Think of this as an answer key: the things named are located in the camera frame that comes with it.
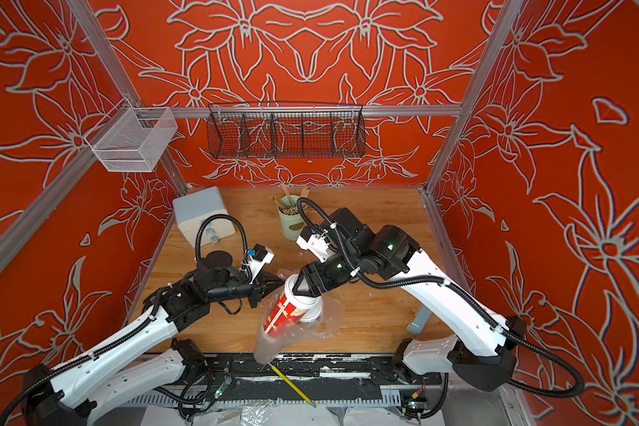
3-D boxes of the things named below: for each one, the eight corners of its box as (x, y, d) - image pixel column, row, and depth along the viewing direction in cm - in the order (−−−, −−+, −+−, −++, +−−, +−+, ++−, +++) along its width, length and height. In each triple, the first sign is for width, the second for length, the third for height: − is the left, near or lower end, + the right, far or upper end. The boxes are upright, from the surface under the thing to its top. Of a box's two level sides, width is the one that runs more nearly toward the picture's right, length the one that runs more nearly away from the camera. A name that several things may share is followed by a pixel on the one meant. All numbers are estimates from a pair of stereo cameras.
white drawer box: (195, 252, 100) (177, 227, 88) (188, 224, 109) (171, 197, 97) (236, 236, 105) (225, 210, 92) (227, 210, 114) (216, 183, 101)
